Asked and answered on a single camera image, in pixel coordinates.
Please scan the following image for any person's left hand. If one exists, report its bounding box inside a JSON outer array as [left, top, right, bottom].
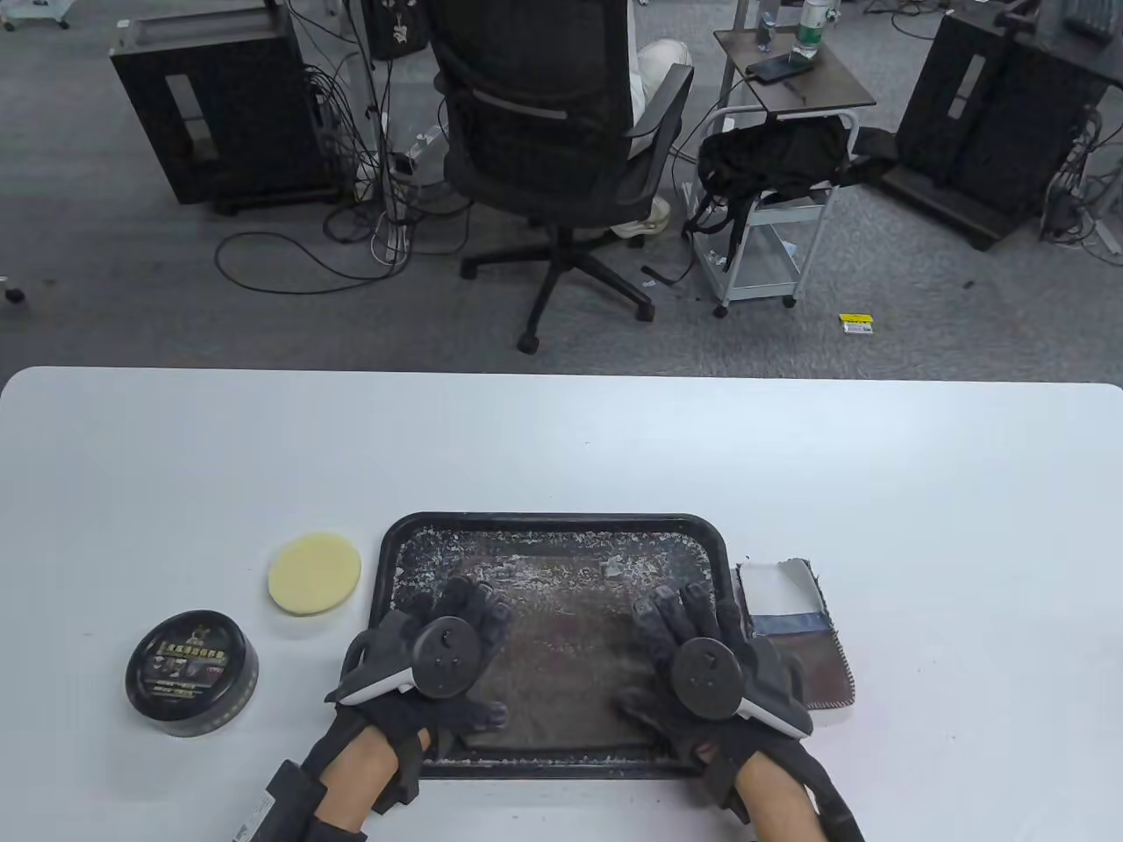
[[325, 577, 514, 764]]

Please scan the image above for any person's right hand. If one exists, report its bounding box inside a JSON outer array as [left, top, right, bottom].
[[614, 583, 815, 790]]

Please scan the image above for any brown leather bag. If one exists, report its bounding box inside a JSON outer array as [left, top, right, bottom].
[[447, 561, 669, 751]]

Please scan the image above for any white grey cloth swatch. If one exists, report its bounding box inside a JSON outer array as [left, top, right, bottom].
[[735, 557, 856, 710]]

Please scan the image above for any black leather care cream tin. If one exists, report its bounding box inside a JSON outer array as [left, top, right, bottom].
[[125, 610, 261, 738]]

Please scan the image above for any person's left forearm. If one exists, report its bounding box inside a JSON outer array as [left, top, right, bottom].
[[215, 710, 431, 842]]

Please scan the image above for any person's right forearm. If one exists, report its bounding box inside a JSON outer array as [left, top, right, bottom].
[[702, 746, 865, 842]]

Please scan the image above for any black white hand controller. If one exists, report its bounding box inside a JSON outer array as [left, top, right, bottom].
[[338, 617, 488, 707], [669, 636, 815, 739]]

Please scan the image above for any black plastic tray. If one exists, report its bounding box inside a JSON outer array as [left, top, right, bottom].
[[376, 513, 748, 781]]

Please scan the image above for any yellow round sponge pad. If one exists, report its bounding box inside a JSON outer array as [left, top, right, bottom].
[[267, 532, 363, 618]]

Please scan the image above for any white rolling cart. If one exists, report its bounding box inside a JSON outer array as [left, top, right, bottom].
[[693, 105, 859, 318]]

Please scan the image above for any white power strip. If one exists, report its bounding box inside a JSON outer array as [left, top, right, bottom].
[[373, 215, 413, 264]]

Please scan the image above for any black backpack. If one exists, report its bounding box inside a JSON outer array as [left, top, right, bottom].
[[683, 117, 898, 268]]

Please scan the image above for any black mesh office chair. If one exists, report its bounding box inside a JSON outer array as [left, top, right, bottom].
[[434, 0, 694, 354]]

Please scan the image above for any white desk leg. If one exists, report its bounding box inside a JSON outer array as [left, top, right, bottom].
[[347, 0, 396, 229]]

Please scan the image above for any black wheeled cabinet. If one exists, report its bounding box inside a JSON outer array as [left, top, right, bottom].
[[882, 0, 1123, 251], [110, 0, 339, 216]]

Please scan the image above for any brown side table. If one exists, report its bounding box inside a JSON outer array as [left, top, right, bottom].
[[713, 26, 876, 115]]

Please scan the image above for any black smartphone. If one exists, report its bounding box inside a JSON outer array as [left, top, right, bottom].
[[747, 54, 817, 85]]

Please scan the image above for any black pouch white print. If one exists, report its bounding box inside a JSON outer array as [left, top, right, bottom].
[[360, 0, 435, 61]]

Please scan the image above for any clear bottle green label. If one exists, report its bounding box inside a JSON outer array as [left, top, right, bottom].
[[794, 0, 833, 61]]

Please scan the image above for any white wheeled base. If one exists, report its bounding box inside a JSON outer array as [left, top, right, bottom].
[[0, 0, 71, 32]]

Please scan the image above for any black wrist camera unit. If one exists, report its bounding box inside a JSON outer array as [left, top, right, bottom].
[[219, 759, 330, 842]]

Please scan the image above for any black looped floor cable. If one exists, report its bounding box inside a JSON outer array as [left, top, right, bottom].
[[215, 230, 413, 295]]

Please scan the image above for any black cable bundle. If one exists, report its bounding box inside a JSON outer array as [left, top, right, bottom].
[[290, 0, 391, 242]]

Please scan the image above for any tangled cable bundle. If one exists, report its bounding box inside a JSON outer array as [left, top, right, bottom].
[[1040, 105, 1123, 264]]

